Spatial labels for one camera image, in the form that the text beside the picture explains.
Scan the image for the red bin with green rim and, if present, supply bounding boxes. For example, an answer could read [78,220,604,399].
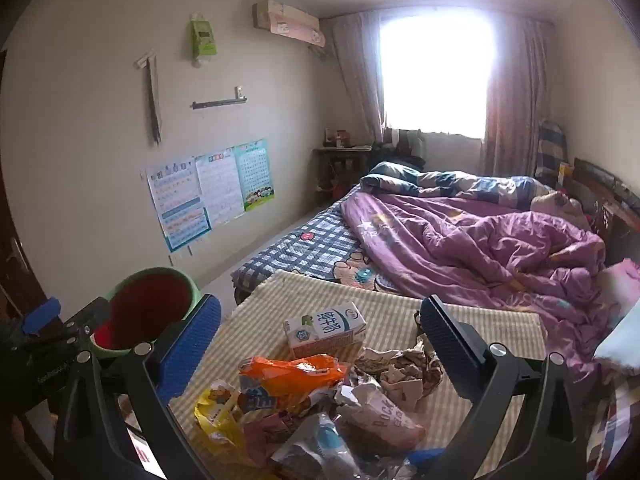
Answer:
[90,267,203,358]

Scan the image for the green wall box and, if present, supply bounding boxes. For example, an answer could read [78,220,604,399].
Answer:
[189,12,219,68]

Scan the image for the brown wooden door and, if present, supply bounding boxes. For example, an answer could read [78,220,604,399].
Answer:
[0,160,56,321]

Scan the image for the blue white plastic packet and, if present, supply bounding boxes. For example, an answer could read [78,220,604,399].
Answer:
[270,412,361,480]

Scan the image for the blue patchwork quilt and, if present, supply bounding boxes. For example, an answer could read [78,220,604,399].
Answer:
[361,161,556,211]

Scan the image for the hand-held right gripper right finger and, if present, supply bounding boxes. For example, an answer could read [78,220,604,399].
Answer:
[419,295,586,480]

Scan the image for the brown paper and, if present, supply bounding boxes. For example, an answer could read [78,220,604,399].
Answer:
[355,335,446,411]

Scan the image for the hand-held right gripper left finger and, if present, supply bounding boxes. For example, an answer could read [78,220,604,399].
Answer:
[52,294,223,480]

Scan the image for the checked upright pillow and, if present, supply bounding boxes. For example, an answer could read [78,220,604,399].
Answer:
[536,120,568,188]

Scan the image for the light blue cloth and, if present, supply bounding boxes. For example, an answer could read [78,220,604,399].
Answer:
[594,310,640,371]

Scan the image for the orange snack packet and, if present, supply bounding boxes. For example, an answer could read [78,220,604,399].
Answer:
[237,354,351,413]

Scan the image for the pink foil wrapper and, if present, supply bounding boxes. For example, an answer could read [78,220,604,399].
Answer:
[242,410,301,466]

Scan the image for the blue checked bed sheet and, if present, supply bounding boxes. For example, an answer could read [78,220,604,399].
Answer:
[231,185,391,306]

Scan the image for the dark clothes pile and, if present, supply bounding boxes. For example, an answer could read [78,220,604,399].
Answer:
[382,127,426,171]

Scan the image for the white chart wall poster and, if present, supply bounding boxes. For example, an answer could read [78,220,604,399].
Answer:
[194,147,246,228]

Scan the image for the straight metal wall bracket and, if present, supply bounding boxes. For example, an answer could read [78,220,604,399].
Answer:
[190,86,247,111]

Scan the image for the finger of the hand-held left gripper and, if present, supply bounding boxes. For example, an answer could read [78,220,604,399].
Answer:
[22,299,61,335]
[60,297,111,348]

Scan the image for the teal chart wall poster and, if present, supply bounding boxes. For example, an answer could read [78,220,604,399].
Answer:
[234,138,276,212]

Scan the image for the purple quilt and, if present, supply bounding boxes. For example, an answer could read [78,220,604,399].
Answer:
[340,192,608,376]

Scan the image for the pink pillow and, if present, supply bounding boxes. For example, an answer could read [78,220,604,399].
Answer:
[597,259,640,321]

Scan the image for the beige striped mat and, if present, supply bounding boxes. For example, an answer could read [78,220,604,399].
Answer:
[167,270,548,480]

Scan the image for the beige curtain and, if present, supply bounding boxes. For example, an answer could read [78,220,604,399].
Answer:
[327,10,386,143]
[482,17,551,178]

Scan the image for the bright window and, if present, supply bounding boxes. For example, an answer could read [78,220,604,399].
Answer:
[377,7,498,138]

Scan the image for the white snack packet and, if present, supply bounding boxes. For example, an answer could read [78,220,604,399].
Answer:
[335,380,426,451]

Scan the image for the angled metal wall bracket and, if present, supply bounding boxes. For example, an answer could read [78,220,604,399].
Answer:
[134,50,163,147]

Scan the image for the yellow cartoon plastic packet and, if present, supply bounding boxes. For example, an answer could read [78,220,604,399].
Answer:
[194,379,246,453]

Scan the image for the beige plush toy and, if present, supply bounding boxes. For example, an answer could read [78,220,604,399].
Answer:
[530,191,583,221]

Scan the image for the blue chart wall poster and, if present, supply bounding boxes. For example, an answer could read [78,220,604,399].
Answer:
[145,156,211,253]

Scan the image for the colourful patchwork bedding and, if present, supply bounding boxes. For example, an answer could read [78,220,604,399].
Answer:
[585,375,640,480]

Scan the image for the white milk carton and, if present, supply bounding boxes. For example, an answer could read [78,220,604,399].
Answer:
[284,301,367,358]

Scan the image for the small cluttered desk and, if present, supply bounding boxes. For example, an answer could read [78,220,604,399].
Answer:
[314,130,373,196]

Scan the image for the dark wooden headboard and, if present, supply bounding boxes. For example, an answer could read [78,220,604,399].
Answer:
[570,157,640,271]

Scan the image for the covered air conditioner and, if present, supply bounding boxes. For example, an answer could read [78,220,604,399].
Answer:
[252,0,327,48]

